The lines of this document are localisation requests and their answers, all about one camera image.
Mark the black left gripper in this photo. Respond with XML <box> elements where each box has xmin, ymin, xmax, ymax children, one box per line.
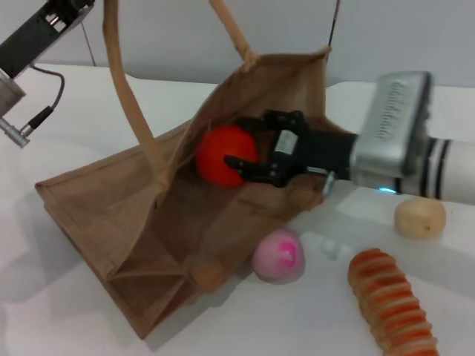
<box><xmin>0</xmin><ymin>0</ymin><xmax>94</xmax><ymax>79</ymax></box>

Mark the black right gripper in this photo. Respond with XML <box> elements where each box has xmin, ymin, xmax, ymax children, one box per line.
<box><xmin>223</xmin><ymin>109</ymin><xmax>358</xmax><ymax>188</ymax></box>

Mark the orange fruit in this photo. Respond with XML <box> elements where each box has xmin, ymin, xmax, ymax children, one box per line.
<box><xmin>195</xmin><ymin>125</ymin><xmax>260</xmax><ymax>188</ymax></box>

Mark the brown jute handbag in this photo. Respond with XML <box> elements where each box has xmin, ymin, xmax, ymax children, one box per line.
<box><xmin>35</xmin><ymin>0</ymin><xmax>356</xmax><ymax>340</ymax></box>

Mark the pale beige round bun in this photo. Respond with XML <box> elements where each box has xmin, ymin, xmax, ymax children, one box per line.
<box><xmin>393</xmin><ymin>197</ymin><xmax>447</xmax><ymax>241</ymax></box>

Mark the orange striped bread roll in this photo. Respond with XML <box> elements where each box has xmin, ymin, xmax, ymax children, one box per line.
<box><xmin>347</xmin><ymin>247</ymin><xmax>441</xmax><ymax>356</ymax></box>

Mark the right arm cable with plug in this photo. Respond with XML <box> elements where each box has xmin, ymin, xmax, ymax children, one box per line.
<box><xmin>321</xmin><ymin>170</ymin><xmax>338</xmax><ymax>197</ymax></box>

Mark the arm cable with plug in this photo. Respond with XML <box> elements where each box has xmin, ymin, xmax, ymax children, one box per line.
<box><xmin>0</xmin><ymin>65</ymin><xmax>67</xmax><ymax>149</ymax></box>
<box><xmin>321</xmin><ymin>170</ymin><xmax>338</xmax><ymax>197</ymax></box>

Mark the left arm cable with plug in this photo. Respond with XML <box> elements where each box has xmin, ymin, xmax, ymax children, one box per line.
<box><xmin>0</xmin><ymin>65</ymin><xmax>67</xmax><ymax>149</ymax></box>

